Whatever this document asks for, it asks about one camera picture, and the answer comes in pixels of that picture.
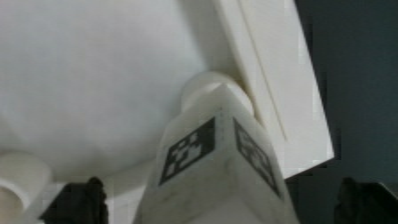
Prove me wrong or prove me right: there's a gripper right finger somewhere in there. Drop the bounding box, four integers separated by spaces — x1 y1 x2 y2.
335 177 398 224

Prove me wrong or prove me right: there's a white square tabletop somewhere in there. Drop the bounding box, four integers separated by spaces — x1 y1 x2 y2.
0 0 335 224

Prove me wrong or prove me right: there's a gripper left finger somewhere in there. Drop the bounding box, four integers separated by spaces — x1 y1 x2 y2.
40 177 109 224

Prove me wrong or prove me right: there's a white leg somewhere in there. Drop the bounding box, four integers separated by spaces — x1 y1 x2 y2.
134 72 301 224

